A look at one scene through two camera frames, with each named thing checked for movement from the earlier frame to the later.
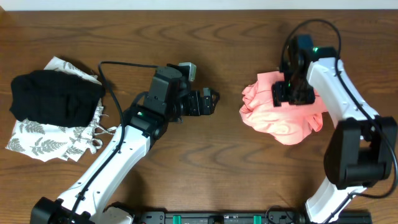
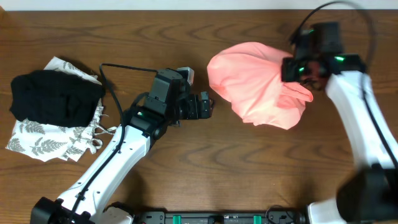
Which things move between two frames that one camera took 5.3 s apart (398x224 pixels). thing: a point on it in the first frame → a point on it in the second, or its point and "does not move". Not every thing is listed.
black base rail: (244, 217) does not move
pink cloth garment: (288, 124) → (249, 76)
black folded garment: (56, 98) does not move
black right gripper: (279, 96) → (289, 74)
